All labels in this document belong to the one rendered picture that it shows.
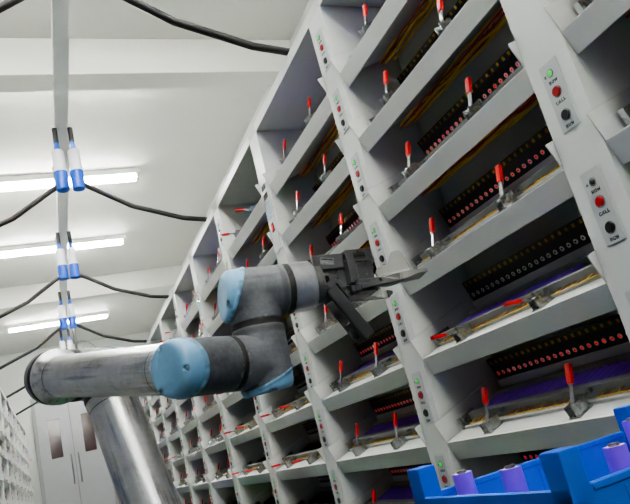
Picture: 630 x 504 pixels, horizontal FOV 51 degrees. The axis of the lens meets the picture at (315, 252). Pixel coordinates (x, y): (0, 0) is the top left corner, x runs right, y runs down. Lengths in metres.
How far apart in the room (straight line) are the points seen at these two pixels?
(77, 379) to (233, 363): 0.37
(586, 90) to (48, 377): 1.10
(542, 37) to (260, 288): 0.63
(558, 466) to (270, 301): 0.71
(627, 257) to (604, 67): 0.31
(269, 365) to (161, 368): 0.17
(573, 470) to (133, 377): 0.79
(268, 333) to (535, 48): 0.65
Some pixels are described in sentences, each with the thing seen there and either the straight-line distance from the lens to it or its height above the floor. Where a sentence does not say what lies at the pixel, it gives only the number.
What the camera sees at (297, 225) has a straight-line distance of 2.20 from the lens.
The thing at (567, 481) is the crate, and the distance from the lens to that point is 0.49.
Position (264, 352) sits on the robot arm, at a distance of 1.08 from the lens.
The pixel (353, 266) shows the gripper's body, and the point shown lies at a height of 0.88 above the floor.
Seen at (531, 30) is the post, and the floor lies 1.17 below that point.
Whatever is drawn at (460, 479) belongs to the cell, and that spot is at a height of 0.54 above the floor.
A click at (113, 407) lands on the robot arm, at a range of 1.50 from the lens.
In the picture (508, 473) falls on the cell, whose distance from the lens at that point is 0.58.
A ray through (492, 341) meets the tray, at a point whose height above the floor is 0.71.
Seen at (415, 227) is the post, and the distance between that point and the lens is 1.70.
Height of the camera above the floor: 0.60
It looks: 16 degrees up
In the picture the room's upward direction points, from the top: 14 degrees counter-clockwise
